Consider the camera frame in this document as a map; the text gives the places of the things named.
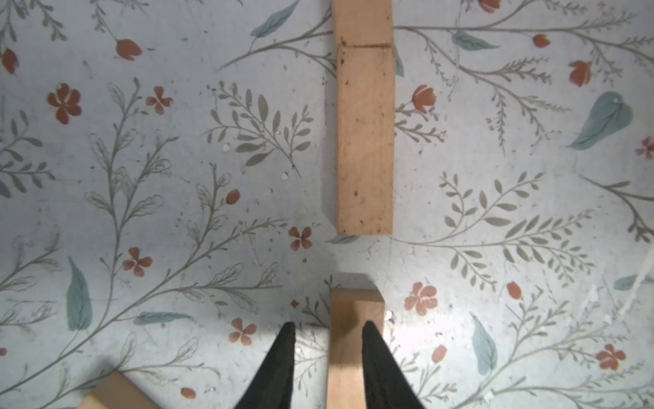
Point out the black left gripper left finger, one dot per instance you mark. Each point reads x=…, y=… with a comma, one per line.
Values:
x=272, y=385

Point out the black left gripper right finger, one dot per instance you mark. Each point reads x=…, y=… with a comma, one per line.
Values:
x=385, y=386

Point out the natural wooden block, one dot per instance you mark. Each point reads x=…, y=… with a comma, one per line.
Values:
x=365, y=140
x=117, y=392
x=363, y=23
x=350, y=310

